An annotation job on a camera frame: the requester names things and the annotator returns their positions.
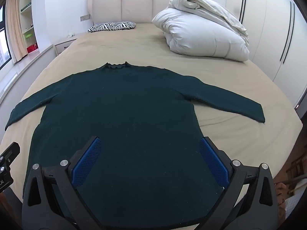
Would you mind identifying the beige bed with padded headboard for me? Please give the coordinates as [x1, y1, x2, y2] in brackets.
[0, 0, 304, 230]

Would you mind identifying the dark green knit sweater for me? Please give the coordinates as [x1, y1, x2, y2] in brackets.
[5, 62, 265, 223]

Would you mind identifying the wooden chair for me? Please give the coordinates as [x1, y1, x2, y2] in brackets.
[285, 156, 307, 193]

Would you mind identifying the white wardrobe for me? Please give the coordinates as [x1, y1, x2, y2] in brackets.
[225, 0, 307, 108]

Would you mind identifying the zebra striped pillow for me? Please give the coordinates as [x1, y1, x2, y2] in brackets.
[87, 21, 136, 33]

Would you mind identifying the white wall shelf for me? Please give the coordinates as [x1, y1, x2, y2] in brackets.
[19, 0, 40, 60]

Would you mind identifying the white window sill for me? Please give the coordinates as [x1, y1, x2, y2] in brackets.
[0, 44, 54, 106]

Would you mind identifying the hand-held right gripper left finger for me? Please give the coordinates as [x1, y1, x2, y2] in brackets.
[21, 136, 111, 230]

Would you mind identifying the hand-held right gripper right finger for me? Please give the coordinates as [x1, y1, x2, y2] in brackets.
[192, 136, 280, 230]

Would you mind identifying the folded white duvet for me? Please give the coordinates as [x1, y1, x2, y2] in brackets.
[152, 0, 250, 61]

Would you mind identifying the green plastic basket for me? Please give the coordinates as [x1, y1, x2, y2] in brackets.
[23, 26, 34, 39]

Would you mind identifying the white nightstand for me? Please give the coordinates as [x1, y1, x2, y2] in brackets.
[55, 38, 78, 57]

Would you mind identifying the window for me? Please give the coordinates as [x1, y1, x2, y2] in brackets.
[0, 5, 12, 70]

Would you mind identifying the beige curtain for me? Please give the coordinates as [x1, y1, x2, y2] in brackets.
[5, 0, 27, 64]

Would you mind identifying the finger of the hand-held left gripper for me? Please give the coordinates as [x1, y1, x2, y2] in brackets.
[0, 142, 20, 166]

